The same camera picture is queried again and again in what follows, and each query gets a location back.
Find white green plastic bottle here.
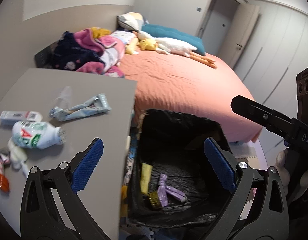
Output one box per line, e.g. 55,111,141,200
12,121,65,150

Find purple plastic bag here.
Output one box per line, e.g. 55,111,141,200
157,174,188,207

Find white tissue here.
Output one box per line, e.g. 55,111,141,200
7,138,29,178

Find grey snack wrapper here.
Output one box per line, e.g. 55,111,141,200
49,93,111,122

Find clear plastic cup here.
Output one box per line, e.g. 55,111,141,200
53,86,72,109

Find gold foil cup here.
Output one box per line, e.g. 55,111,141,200
148,191,162,209

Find orange bottle cap piece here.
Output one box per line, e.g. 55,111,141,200
0,173,10,193

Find white cardboard box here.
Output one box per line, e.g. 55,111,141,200
0,111,43,125

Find black lined trash bin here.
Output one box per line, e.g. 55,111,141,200
127,109,230,229

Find white gloved right hand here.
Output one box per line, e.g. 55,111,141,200
275,148,308,189

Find pink grey foam floor mat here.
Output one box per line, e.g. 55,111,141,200
119,136,260,239

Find white wardrobe doors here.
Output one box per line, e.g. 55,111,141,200
232,0,308,170

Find white room door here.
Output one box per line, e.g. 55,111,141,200
196,0,260,69

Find bed with orange cover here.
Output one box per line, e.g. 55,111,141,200
120,50,262,142

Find pile of pink blankets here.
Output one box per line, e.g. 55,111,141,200
48,29,125,78

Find white goose plush toy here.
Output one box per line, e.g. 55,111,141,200
132,31,217,69

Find yellow duck plush toy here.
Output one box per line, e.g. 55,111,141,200
138,38,158,51

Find teal cushion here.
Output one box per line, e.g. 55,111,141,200
142,24,206,56

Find patterned grey white pillow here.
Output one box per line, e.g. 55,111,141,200
116,12,148,32

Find black wall socket panel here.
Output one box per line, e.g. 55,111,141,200
34,42,58,69

